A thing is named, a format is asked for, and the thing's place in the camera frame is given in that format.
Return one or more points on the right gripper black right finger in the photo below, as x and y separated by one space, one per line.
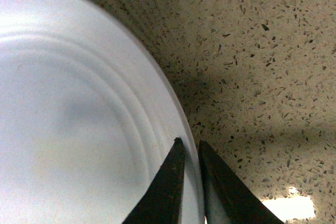
226 198

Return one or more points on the light blue plate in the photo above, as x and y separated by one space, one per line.
87 117

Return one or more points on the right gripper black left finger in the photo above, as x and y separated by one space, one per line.
162 201

